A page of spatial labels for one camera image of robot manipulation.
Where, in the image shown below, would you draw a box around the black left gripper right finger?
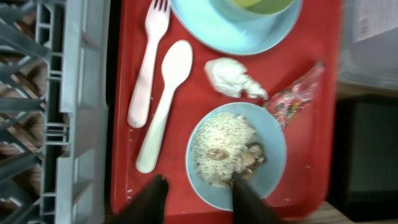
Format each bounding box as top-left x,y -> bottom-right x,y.
232,173 -> 280,224

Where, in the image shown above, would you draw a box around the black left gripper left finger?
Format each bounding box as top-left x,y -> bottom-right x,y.
109,174 -> 169,224

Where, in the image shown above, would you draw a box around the light blue food bowl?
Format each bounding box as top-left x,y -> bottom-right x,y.
185,102 -> 287,211

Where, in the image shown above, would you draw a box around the red candy wrapper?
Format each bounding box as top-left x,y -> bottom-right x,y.
262,61 -> 325,129

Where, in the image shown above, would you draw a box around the white napkin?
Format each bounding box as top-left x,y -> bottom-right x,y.
204,57 -> 269,101

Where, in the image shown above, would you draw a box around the white plastic spoon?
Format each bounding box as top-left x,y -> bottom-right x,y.
136,40 -> 193,174

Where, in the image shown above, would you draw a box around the pink plastic fork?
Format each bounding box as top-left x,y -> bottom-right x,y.
127,0 -> 170,128

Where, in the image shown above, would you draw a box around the grey dishwasher rack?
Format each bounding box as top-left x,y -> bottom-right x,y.
1,0 -> 111,223

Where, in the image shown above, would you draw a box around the rice and meat leftovers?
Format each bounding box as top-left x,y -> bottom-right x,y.
191,112 -> 267,187

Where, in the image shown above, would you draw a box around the red plastic tray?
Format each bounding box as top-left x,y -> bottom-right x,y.
110,1 -> 343,223

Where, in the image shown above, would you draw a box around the black plastic tray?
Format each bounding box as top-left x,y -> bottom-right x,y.
327,95 -> 397,222

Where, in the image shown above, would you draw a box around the light blue plate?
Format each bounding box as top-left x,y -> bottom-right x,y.
169,0 -> 303,55

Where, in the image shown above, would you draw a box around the clear plastic bin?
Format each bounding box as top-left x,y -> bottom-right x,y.
338,0 -> 397,90

